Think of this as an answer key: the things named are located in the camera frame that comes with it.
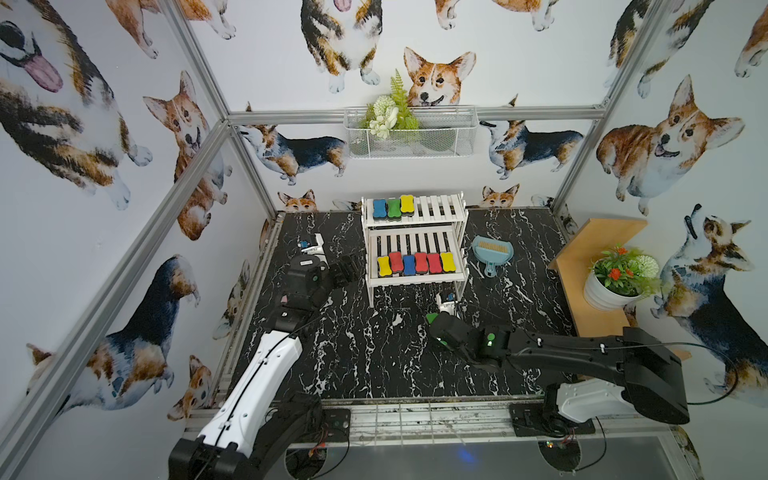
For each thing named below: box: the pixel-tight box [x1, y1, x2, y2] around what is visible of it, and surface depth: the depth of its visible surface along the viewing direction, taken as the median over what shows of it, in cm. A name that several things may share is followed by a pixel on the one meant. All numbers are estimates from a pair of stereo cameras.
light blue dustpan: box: [471, 235, 514, 278], surface depth 111 cm
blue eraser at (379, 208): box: [373, 199, 387, 218], surface depth 84 cm
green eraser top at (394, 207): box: [387, 199, 402, 217], surface depth 84 cm
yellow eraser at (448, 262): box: [440, 252, 457, 272], surface depth 90 cm
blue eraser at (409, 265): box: [403, 254, 416, 276], surface depth 88 cm
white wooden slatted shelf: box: [361, 191, 470, 308], surface depth 89 cm
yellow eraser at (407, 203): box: [400, 194, 415, 213], surface depth 86 cm
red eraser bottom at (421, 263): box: [414, 252, 429, 274], surface depth 90 cm
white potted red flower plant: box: [583, 243, 661, 311], surface depth 78 cm
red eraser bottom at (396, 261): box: [389, 251, 404, 272], surface depth 90 cm
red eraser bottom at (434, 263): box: [427, 253, 443, 274], surface depth 90 cm
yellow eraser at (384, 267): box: [377, 256, 393, 277], surface depth 89 cm
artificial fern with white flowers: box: [358, 68, 420, 139], surface depth 82 cm
